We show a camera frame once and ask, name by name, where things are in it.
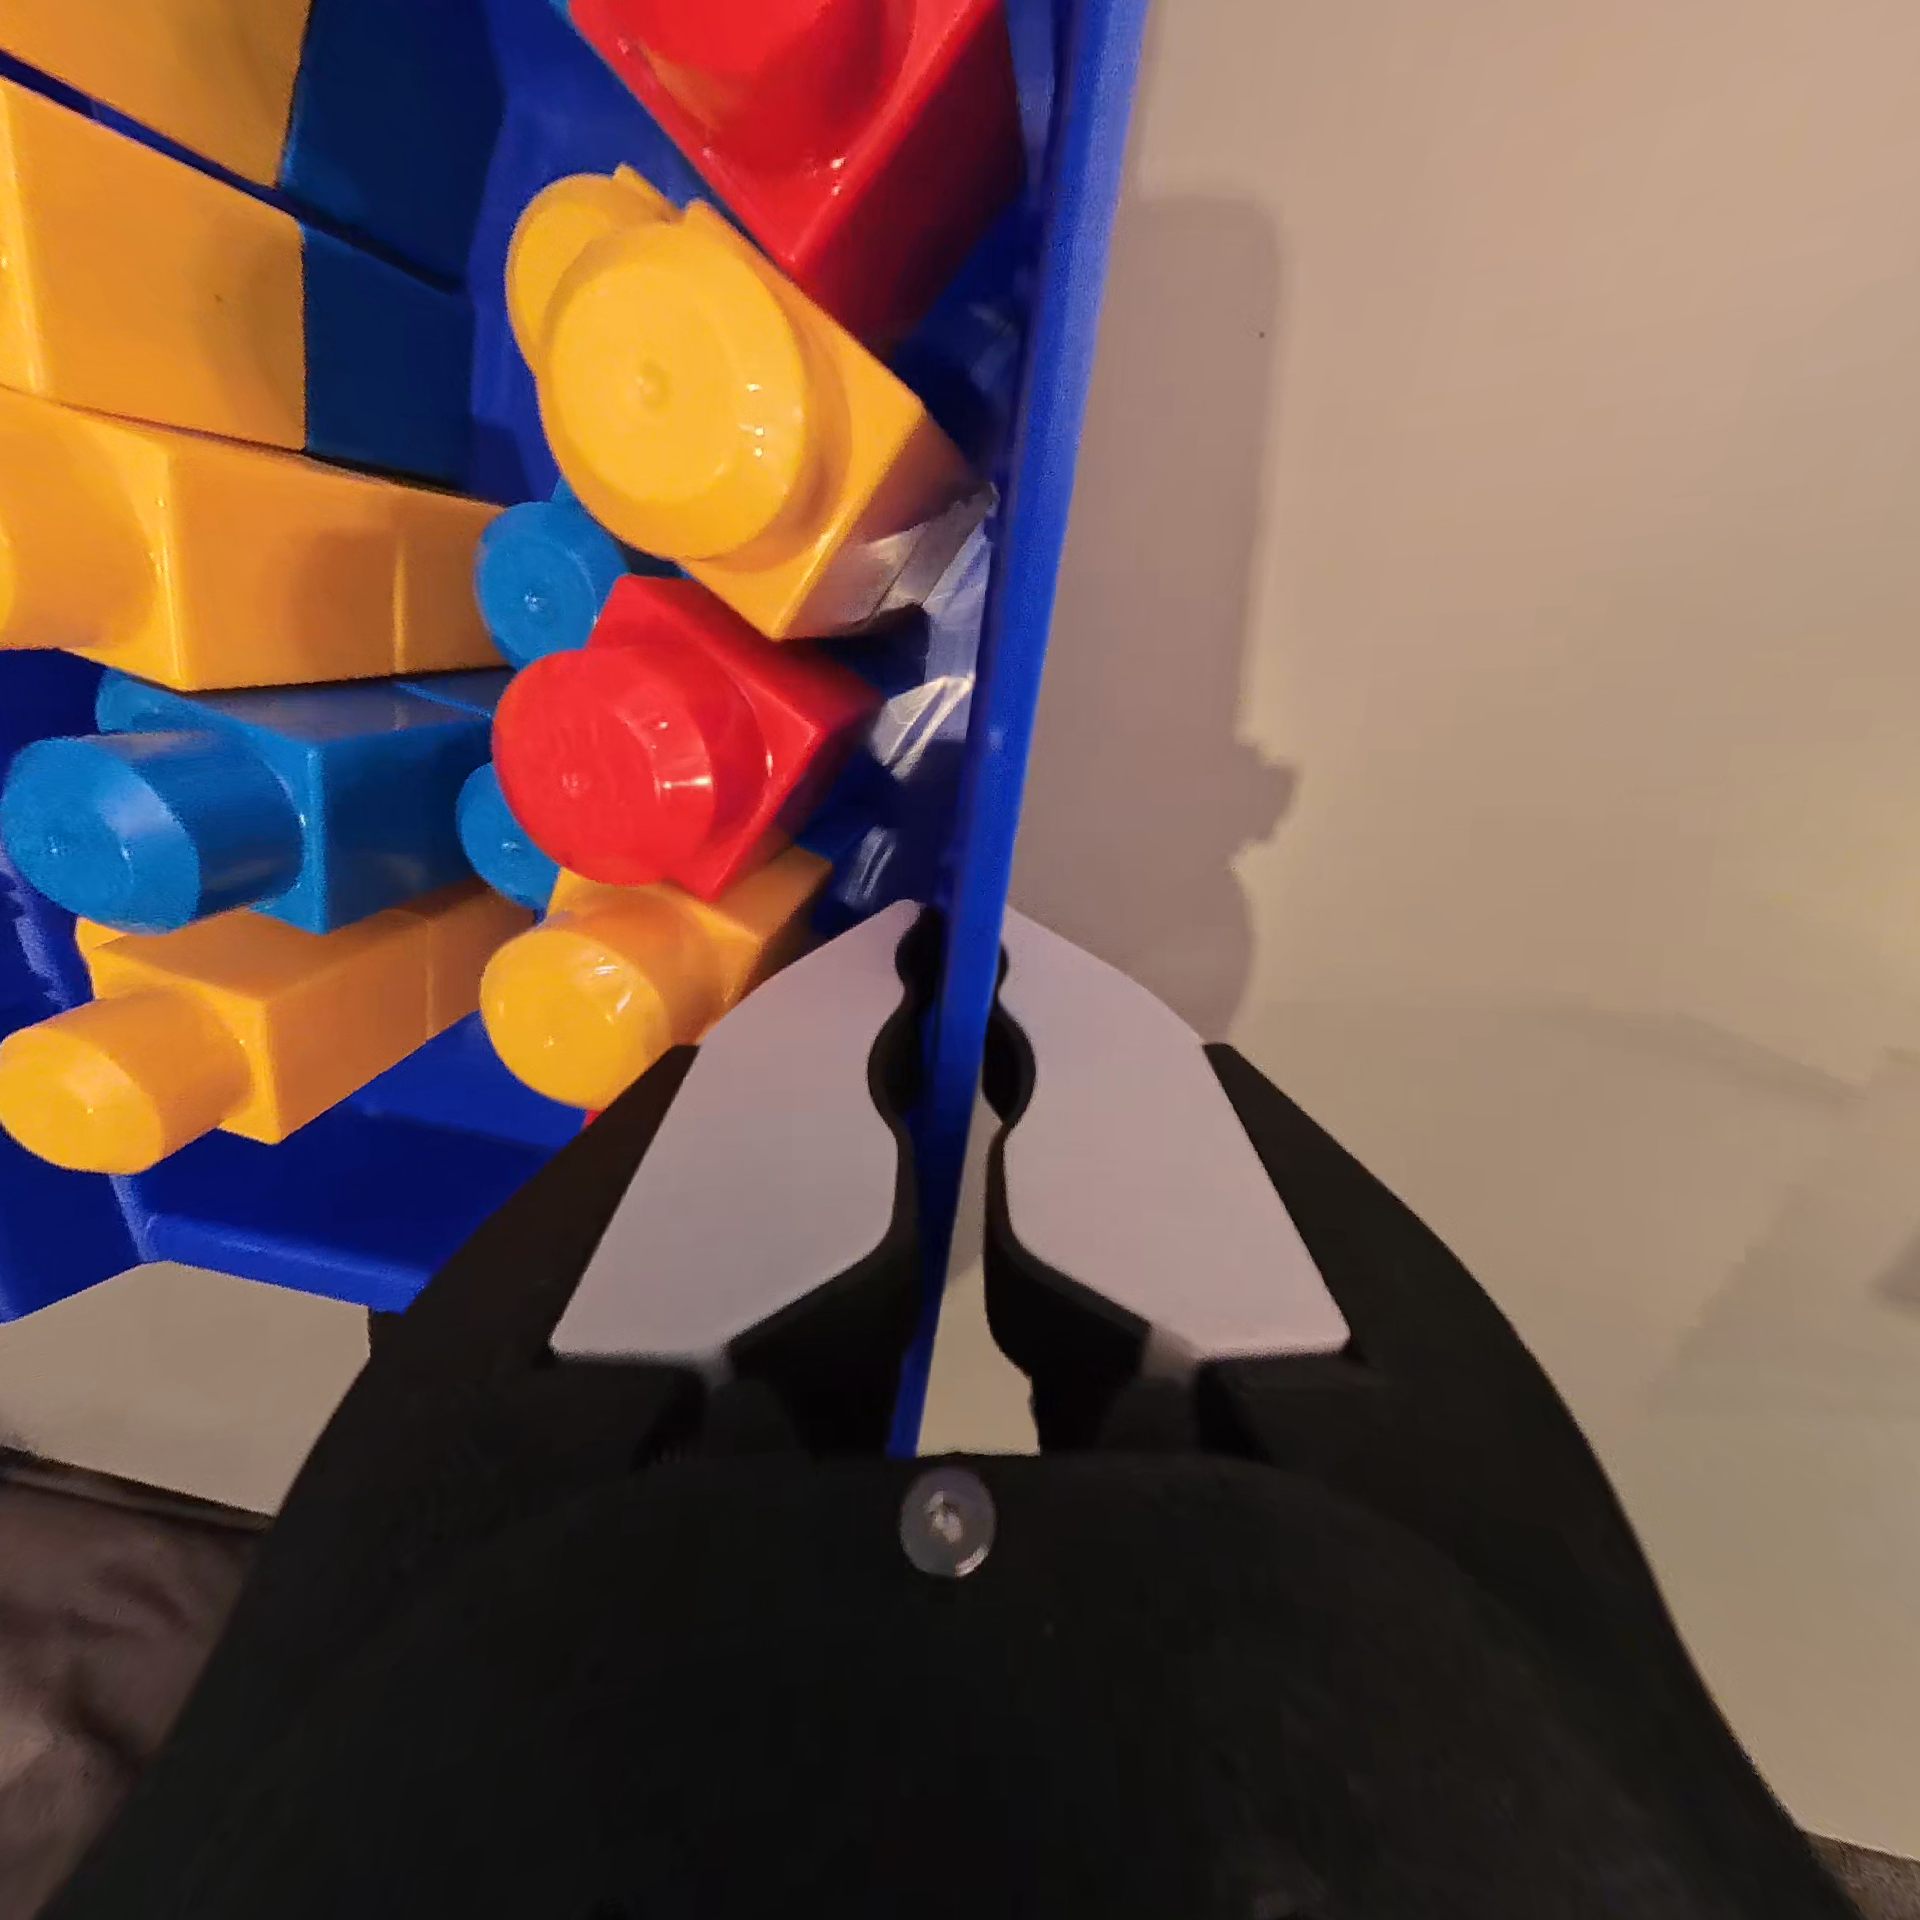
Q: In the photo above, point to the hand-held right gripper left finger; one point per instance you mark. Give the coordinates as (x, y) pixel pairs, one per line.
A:
(750, 1170)

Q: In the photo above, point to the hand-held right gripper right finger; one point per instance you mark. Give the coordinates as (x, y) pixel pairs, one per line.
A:
(1171, 1188)

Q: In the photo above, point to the cluster of assembled block steps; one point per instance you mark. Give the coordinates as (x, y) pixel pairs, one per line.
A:
(303, 556)

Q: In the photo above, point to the blue plastic bin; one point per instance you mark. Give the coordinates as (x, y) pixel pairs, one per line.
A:
(1049, 598)

